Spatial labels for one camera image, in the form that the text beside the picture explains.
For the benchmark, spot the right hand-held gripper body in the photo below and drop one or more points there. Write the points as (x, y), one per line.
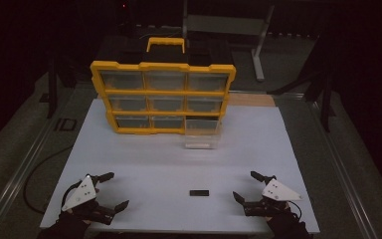
(277, 194)

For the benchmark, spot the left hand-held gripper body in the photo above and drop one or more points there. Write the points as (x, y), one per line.
(81, 194)

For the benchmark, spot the small black rectangular block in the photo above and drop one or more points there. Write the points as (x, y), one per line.
(199, 192)

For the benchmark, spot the clear plastic drawer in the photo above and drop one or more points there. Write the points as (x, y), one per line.
(201, 136)

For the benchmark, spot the person's right hand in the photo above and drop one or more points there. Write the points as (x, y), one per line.
(286, 227)

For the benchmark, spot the person's left hand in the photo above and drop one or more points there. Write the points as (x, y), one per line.
(64, 227)

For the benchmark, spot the black floor socket plate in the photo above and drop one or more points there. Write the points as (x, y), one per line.
(65, 124)

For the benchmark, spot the wooden board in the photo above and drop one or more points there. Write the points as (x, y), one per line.
(252, 100)

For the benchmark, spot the black tripod stand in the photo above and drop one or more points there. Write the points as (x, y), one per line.
(52, 89)
(326, 96)

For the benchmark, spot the yellow drawer organizer cabinet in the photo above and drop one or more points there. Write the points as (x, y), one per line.
(164, 91)

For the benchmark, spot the grey metal stand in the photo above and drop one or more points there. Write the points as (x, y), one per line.
(224, 25)

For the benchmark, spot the aluminium floor rail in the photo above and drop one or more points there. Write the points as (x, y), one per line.
(344, 172)
(23, 169)

